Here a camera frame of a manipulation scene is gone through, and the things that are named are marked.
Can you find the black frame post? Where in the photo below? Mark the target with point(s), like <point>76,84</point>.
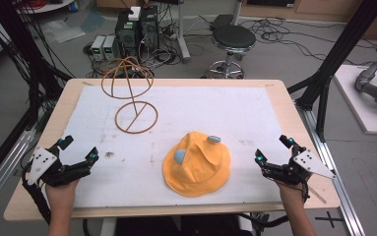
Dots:
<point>337,55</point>
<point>25,46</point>

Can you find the white box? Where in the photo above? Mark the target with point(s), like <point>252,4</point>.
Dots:
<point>134,13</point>

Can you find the white table mat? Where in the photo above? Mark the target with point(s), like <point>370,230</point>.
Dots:
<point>176,114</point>

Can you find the white platform board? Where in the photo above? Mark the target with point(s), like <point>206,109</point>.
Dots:
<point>363,101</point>

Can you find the aluminium rail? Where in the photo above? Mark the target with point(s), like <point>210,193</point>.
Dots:
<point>332,170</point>
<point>2,164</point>

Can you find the person's left hand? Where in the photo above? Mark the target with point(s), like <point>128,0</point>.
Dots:
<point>61,190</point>

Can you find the black computer tower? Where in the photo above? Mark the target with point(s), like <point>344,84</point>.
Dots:
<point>150,29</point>
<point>127,36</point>

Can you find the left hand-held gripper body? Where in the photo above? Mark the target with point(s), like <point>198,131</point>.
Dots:
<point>50,168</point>

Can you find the yellow bucket hat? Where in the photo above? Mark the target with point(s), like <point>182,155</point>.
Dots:
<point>196,164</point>

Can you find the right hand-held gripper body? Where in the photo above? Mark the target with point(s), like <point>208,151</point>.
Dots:
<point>296,168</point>

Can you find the black round stool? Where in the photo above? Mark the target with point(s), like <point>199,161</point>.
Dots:
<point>232,46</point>

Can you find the person's right hand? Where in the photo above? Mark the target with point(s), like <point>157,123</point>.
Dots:
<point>289,193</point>

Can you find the grey desk leg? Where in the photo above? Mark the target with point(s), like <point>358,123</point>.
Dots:
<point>182,31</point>

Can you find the white power supply unit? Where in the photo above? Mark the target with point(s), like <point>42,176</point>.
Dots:
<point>98,47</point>
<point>109,47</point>

